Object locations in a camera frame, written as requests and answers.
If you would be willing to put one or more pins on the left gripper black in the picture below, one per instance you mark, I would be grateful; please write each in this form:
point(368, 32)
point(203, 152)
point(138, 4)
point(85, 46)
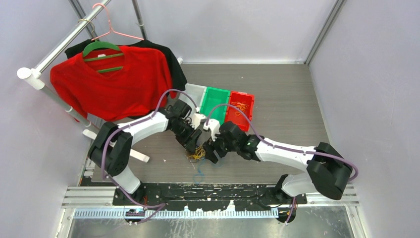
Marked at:
point(190, 145)

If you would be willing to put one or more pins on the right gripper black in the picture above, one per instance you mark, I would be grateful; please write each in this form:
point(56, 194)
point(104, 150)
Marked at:
point(209, 148)

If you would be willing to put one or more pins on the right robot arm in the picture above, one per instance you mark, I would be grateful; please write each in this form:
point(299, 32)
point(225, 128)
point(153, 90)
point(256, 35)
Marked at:
point(323, 169)

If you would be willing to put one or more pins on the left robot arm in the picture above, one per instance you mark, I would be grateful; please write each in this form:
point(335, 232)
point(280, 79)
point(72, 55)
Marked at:
point(111, 148)

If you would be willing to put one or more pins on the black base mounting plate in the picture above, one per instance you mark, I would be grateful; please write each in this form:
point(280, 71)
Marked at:
point(210, 197)

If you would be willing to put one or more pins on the green plastic bin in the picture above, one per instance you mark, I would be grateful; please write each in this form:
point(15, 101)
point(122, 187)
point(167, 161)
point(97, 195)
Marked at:
point(212, 98)

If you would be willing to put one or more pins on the white plastic bin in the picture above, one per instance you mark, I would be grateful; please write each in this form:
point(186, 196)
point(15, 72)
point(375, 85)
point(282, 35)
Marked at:
point(196, 92)

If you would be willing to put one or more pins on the red plastic bin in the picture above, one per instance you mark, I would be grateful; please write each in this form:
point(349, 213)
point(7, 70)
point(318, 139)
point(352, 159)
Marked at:
point(244, 102)

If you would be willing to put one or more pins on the black t-shirt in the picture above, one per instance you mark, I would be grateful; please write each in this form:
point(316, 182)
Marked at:
point(178, 77)

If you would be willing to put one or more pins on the red t-shirt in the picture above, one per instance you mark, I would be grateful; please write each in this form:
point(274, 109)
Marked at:
point(132, 84)

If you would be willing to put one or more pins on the green clothes hanger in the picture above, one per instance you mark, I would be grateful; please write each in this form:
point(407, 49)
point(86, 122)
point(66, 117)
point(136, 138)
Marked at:
point(98, 49)

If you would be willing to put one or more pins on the white clothes rack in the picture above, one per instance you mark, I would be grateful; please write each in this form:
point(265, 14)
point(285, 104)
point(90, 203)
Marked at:
point(72, 84)

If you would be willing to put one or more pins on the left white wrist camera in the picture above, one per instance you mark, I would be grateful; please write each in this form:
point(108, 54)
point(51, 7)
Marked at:
point(197, 119)

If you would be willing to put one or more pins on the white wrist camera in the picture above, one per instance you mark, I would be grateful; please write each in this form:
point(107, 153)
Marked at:
point(197, 119)
point(212, 126)

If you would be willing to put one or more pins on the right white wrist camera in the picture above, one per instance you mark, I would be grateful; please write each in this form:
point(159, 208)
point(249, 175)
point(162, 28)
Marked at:
point(212, 126)

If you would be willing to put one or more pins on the white slotted cable duct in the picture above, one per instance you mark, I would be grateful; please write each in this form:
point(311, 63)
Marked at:
point(137, 214)

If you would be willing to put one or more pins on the pink wire hanger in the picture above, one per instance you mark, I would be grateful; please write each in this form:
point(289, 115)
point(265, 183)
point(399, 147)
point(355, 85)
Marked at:
point(110, 26)

